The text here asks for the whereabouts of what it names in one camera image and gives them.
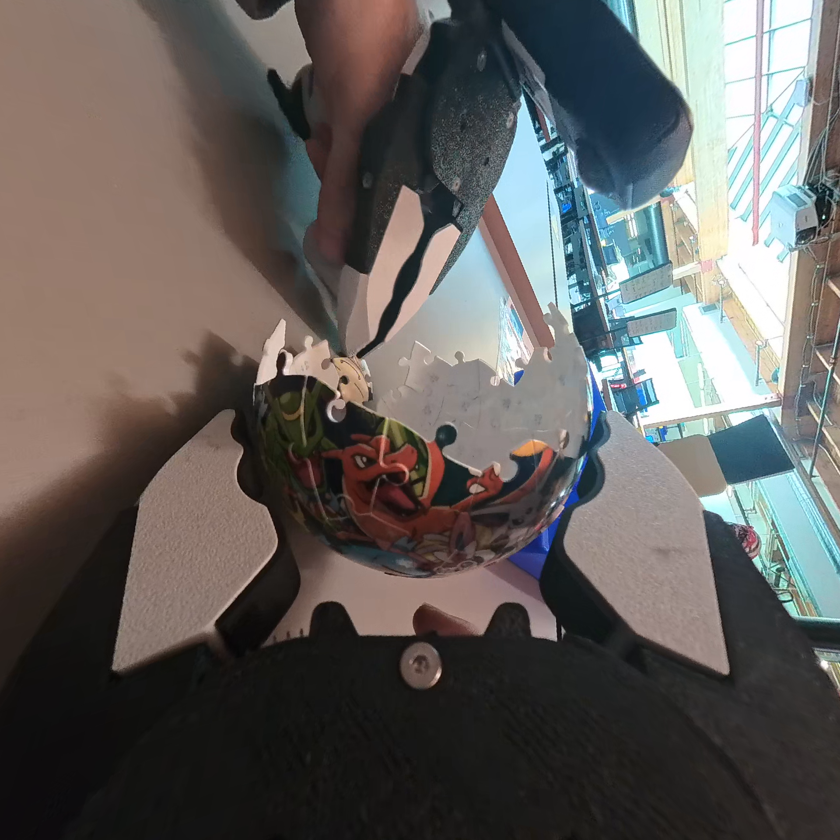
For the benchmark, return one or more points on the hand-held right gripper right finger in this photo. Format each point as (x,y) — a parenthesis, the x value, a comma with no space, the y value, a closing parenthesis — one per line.
(649,564)

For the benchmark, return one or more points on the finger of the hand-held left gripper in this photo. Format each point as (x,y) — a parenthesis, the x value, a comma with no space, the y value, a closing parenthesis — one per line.
(387,262)
(433,262)

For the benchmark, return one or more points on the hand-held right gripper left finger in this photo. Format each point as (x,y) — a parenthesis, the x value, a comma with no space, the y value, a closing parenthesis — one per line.
(190,558)

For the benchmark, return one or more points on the yellow printed puzzle piece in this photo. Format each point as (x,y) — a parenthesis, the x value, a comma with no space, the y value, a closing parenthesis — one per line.
(351,380)

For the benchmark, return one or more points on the half-built cartoon puzzle ball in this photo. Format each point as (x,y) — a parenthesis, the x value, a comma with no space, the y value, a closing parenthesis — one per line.
(394,485)

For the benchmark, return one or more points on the person's left hand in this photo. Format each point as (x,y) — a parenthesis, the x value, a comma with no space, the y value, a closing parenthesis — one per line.
(354,79)

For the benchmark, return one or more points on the person's right hand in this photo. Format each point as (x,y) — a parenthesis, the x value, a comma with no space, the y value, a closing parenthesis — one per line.
(446,623)

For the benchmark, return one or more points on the neighbouring grey table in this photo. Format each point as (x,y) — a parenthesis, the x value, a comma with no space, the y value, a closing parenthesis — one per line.
(518,262)

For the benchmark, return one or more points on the printed instruction leaflet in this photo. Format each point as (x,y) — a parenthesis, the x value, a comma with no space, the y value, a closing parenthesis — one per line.
(512,334)

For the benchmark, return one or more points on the tan square panel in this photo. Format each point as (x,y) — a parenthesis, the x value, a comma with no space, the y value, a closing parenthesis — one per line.
(692,466)

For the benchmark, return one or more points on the blue plastic bin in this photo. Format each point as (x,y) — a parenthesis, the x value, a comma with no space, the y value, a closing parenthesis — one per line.
(528,558)

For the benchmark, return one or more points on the black square panel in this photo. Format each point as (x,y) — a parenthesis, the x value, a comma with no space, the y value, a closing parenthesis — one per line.
(754,449)

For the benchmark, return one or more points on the white boxy camera device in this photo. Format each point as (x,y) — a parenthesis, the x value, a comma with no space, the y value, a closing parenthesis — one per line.
(797,216)

